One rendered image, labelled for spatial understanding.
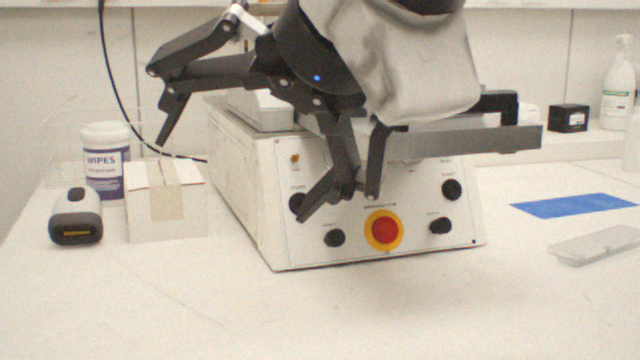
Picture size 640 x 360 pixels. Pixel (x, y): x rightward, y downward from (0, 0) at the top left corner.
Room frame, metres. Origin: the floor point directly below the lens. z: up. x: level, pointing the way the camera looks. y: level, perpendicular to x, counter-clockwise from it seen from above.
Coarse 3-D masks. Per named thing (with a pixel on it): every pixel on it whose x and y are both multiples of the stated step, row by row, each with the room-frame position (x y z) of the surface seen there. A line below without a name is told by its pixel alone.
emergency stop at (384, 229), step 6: (384, 216) 0.89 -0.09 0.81; (378, 222) 0.88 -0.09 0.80; (384, 222) 0.88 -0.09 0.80; (390, 222) 0.88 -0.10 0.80; (372, 228) 0.88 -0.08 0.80; (378, 228) 0.87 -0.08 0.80; (384, 228) 0.88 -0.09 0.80; (390, 228) 0.88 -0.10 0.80; (396, 228) 0.88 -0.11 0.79; (372, 234) 0.87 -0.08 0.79; (378, 234) 0.87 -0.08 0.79; (384, 234) 0.87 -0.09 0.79; (390, 234) 0.87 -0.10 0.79; (396, 234) 0.88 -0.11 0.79; (378, 240) 0.87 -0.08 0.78; (384, 240) 0.87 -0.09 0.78; (390, 240) 0.87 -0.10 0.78
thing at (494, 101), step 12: (480, 96) 0.71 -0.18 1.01; (492, 96) 0.71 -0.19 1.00; (504, 96) 0.72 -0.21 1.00; (516, 96) 0.72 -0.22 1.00; (480, 108) 0.71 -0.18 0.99; (492, 108) 0.71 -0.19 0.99; (504, 108) 0.72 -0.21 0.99; (516, 108) 0.72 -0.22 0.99; (504, 120) 0.73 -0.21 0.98; (516, 120) 0.72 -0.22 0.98
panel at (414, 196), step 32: (288, 160) 0.89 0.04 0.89; (320, 160) 0.90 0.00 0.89; (448, 160) 0.96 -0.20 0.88; (288, 192) 0.87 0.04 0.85; (384, 192) 0.91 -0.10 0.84; (416, 192) 0.92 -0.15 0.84; (288, 224) 0.85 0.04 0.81; (320, 224) 0.86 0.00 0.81; (352, 224) 0.87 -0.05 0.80; (416, 224) 0.90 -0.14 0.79; (288, 256) 0.83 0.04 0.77; (320, 256) 0.84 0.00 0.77; (352, 256) 0.85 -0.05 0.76; (384, 256) 0.87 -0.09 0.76
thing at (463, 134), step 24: (312, 120) 0.84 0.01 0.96; (360, 120) 0.76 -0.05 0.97; (456, 120) 0.76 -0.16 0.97; (480, 120) 0.76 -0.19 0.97; (360, 144) 0.69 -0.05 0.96; (408, 144) 0.68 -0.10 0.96; (432, 144) 0.69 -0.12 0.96; (456, 144) 0.70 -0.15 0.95; (480, 144) 0.71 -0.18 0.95; (504, 144) 0.72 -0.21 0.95; (528, 144) 0.73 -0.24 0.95
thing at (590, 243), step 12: (612, 228) 0.94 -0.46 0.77; (624, 228) 0.94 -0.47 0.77; (576, 240) 0.89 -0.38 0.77; (588, 240) 0.89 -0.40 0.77; (600, 240) 0.89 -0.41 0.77; (612, 240) 0.89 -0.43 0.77; (624, 240) 0.89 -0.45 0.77; (564, 252) 0.84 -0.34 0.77; (576, 252) 0.84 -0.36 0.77; (588, 252) 0.84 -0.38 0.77
